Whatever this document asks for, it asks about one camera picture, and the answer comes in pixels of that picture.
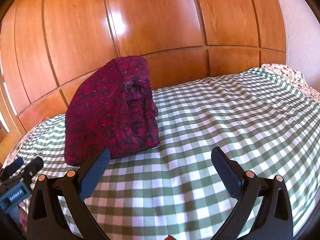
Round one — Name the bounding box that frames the red black knit sweater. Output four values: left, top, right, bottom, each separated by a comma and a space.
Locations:
64, 56, 160, 166

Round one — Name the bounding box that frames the floral pillow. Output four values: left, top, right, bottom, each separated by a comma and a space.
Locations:
261, 63, 319, 103

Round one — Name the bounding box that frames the person's left hand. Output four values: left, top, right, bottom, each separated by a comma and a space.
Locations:
18, 202, 28, 236

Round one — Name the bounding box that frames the wooden panelled wardrobe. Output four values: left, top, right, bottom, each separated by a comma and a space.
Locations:
1, 0, 287, 161

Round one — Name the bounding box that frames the green white checkered bedspread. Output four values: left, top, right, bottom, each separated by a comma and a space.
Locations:
4, 67, 320, 240

